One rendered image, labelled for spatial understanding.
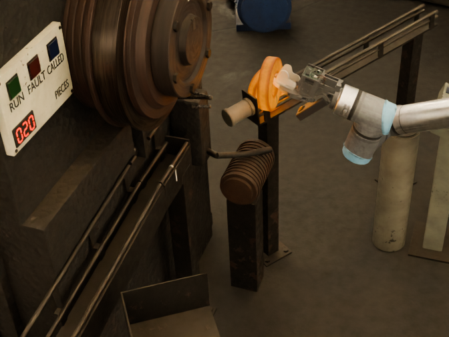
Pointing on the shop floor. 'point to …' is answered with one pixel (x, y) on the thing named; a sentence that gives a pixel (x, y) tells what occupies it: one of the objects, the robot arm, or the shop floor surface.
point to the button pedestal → (435, 206)
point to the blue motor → (262, 15)
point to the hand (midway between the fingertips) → (270, 77)
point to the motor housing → (246, 214)
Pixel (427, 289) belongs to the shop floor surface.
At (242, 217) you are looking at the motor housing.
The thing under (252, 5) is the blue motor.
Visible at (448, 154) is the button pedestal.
